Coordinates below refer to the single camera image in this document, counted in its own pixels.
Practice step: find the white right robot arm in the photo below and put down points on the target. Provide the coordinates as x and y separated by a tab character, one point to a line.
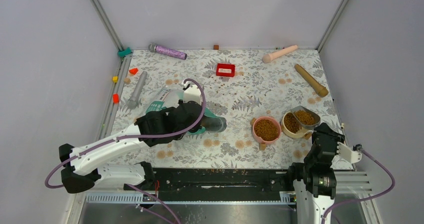
314	179

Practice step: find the beige toy block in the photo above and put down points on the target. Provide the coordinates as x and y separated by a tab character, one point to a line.
127	80

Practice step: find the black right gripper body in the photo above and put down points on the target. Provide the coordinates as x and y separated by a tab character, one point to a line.
339	137

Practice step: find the grey cylinder tool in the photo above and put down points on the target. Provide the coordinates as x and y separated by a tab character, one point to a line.
133	101

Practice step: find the pink pet bowl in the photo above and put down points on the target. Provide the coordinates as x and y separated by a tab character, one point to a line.
258	139

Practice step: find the green dog food bag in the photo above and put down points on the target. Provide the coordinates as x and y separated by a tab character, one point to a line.
168	97

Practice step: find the brown kibble in pink bowl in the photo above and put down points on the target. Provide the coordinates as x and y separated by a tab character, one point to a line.
266	130

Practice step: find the red square toy block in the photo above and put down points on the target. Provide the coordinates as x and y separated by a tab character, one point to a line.
225	70

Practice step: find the grey plastic scoop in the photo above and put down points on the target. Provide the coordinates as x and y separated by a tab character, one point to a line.
316	116

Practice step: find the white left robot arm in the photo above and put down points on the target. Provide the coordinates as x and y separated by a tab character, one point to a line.
88	166

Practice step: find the yellow pet bowl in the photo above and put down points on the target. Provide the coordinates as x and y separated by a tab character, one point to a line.
302	133

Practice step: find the teal clip in corner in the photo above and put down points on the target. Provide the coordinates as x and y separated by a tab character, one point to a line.
124	52

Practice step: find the orange toy block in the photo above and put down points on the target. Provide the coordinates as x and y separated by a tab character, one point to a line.
115	98

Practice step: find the floral table mat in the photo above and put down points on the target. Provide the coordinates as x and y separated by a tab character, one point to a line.
256	90

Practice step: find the brown wooden rolling pin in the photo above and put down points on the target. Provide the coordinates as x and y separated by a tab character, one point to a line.
319	89

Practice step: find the purple glitter microphone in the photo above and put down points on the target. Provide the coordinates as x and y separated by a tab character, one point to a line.
152	47

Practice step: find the brown kibble in scoop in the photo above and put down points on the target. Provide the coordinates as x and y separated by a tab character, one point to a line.
305	117

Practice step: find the pink toy stick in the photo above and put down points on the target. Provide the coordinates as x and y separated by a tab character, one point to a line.
267	58

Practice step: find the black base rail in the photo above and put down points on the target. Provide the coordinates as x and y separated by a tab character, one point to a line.
220	185

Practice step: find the brown kibble in yellow bowl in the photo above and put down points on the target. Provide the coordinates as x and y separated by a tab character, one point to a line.
291	123

